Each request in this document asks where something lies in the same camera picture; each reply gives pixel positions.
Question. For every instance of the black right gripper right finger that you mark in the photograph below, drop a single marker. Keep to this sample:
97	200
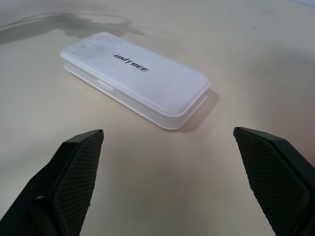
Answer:
275	182

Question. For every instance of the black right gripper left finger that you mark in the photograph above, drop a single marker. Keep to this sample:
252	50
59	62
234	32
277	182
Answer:
61	186

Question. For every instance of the white translucent plastic case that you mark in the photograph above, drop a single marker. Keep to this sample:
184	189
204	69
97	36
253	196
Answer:
137	76

